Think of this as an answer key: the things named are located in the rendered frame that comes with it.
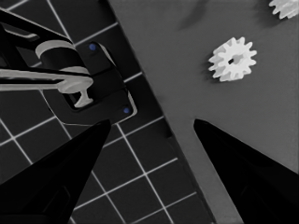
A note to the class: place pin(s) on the small white toothed gear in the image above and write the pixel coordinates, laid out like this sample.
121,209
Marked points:
239,70
286,7

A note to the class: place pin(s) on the dark robot body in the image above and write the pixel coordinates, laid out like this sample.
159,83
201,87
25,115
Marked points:
102,71

